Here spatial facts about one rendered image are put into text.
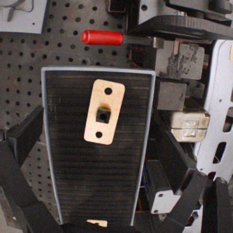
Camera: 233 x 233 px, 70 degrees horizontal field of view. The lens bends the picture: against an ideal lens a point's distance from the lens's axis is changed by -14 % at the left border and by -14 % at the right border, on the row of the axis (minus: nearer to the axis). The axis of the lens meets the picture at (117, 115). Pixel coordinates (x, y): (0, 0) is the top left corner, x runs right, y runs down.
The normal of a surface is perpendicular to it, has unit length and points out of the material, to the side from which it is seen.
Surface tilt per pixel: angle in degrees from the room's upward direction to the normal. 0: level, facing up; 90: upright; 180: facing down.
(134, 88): 0
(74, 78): 0
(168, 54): 0
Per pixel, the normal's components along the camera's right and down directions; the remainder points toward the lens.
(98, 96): 0.05, 0.36
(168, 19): -0.75, 0.20
